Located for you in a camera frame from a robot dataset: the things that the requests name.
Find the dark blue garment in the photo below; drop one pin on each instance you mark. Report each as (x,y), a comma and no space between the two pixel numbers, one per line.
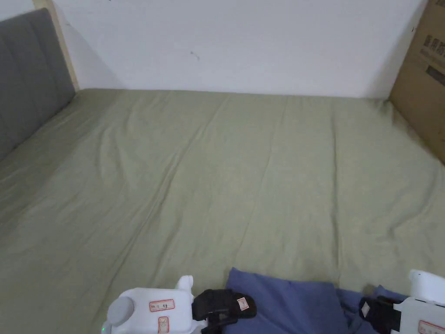
(295,306)

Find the grey padded headboard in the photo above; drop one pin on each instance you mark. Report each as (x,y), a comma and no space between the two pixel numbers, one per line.
(27,76)

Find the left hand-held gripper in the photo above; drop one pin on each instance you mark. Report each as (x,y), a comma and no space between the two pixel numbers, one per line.
(156,313)

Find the brown cardboard carton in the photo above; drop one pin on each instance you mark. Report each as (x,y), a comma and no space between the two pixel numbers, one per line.
(422,90)

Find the bed with pale green sheet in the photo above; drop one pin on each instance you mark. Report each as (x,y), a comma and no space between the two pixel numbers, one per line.
(208,174)

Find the pale wooden headboard frame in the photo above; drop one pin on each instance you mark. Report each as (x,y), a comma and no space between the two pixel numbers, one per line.
(64,45)

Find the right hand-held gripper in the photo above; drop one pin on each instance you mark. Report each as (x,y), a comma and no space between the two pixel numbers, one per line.
(422,313)

